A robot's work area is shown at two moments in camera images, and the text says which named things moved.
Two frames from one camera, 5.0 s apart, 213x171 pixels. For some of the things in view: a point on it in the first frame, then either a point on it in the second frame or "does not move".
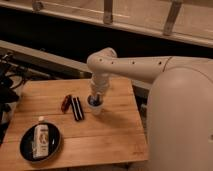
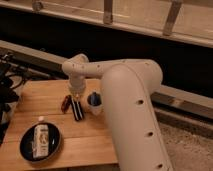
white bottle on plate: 40,139 does not move
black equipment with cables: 12,74 does not move
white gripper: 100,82 -> 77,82
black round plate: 55,137 does not move
